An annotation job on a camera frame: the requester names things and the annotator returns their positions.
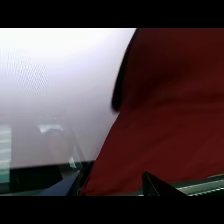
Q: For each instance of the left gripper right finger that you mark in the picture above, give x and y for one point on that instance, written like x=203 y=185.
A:
x=156 y=187

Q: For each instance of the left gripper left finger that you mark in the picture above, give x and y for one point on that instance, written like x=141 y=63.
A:
x=63 y=187

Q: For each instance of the red garment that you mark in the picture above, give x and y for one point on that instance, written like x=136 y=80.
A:
x=170 y=120

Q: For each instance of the silver frame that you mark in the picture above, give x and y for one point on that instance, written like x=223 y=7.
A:
x=203 y=186

